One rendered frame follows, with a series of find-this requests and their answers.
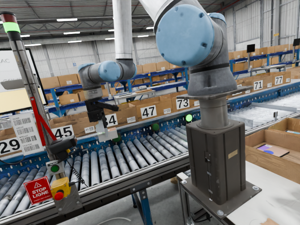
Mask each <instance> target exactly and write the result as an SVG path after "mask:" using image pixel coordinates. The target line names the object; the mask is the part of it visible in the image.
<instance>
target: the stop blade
mask: <svg viewBox="0 0 300 225"><path fill-rule="evenodd" d="M228 119H232V120H236V121H242V122H244V123H245V126H249V127H252V128H253V120H251V119H247V118H243V117H238V116H233V115H229V114H228Z"/></svg>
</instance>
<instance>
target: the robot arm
mask: <svg viewBox="0 0 300 225"><path fill-rule="evenodd" d="M139 1H140V3H141V4H142V6H143V7H144V9H145V10H146V11H147V13H148V14H149V16H150V17H151V18H152V20H153V21H154V33H155V35H156V43H157V48H158V50H159V52H160V54H161V55H162V57H163V58H164V59H165V60H166V61H168V62H169V63H171V64H173V65H176V66H179V67H189V70H190V80H189V85H188V89H187V93H188V95H189V96H201V95H210V94H216V93H222V92H228V91H231V90H235V89H237V82H236V81H235V78H234V76H233V74H232V72H231V70H230V67H229V52H228V42H227V31H226V21H225V18H224V16H223V15H222V14H220V13H210V14H207V13H206V11H205V10H204V9H203V7H202V6H201V5H200V4H199V2H198V1H197V0H139ZM112 4H113V19H114V35H115V50H116V58H115V59H116V62H114V61H109V60H108V61H104V62H101V63H98V64H95V63H93V62H91V63H85V64H82V65H79V66H78V74H79V76H80V80H81V84H82V87H83V92H84V96H85V99H87V100H85V101H84V102H85V104H86V108H87V114H88V118H89V121H90V122H97V121H98V122H99V123H98V124H97V125H96V132H105V134H106V137H108V129H107V125H106V121H105V113H104V108H106V109H110V110H112V111H115V112H116V111H117V112H118V110H119V107H118V106H117V105H114V104H113V105H112V104H107V103H104V102H100V101H98V100H101V99H102V96H103V92H102V88H101V84H100V83H106V82H113V81H119V80H129V79H132V78H134V77H135V75H136V73H137V67H136V65H135V64H134V63H133V49H132V17H131V0H112ZM94 102H95V104H94Z"/></svg>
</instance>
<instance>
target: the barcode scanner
mask: <svg viewBox="0 0 300 225"><path fill-rule="evenodd" d="M76 145H77V139H76V136H75V135H72V136H67V137H64V138H63V137H62V138H59V139H57V140H54V141H52V143H51V144H50V145H49V151H50V153H51V154H56V155H57V157H58V158H59V160H58V161H57V162H58V163H60V162H62V161H63V160H65V159H67V158H68V157H69V156H68V155H69V152H70V150H69V149H70V148H72V147H73V146H76Z"/></svg>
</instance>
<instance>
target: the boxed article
mask: <svg viewBox="0 0 300 225"><path fill-rule="evenodd" d="M97 133H98V138H99V142H104V141H107V140H111V139H114V138H118V135H117V130H116V128H115V127H114V128H110V129H108V137H106V134H105V132H97Z"/></svg>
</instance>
